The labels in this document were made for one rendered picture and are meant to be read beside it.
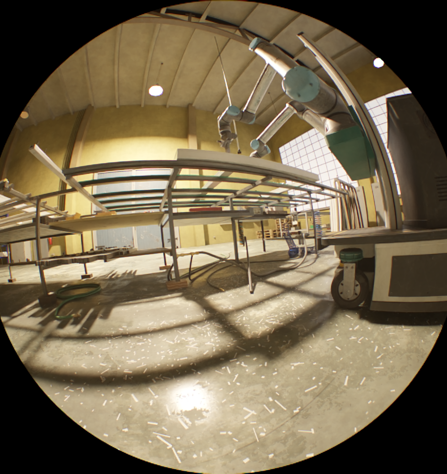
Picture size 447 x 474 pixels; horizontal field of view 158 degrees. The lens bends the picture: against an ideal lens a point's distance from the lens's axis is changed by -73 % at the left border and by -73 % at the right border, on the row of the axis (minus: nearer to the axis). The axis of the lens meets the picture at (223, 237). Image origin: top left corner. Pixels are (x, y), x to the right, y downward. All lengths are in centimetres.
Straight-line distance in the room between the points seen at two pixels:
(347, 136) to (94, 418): 110
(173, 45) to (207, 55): 165
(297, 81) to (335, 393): 91
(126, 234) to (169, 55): 841
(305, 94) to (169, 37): 806
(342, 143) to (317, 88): 22
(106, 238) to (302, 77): 761
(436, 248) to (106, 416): 97
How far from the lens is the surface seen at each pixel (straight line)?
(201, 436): 40
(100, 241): 773
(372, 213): 811
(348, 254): 69
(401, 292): 67
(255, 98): 128
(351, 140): 70
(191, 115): 1012
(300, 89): 68
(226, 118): 128
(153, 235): 737
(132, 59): 918
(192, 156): 106
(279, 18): 872
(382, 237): 61
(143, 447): 42
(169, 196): 131
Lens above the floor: 37
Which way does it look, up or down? level
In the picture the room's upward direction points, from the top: 6 degrees counter-clockwise
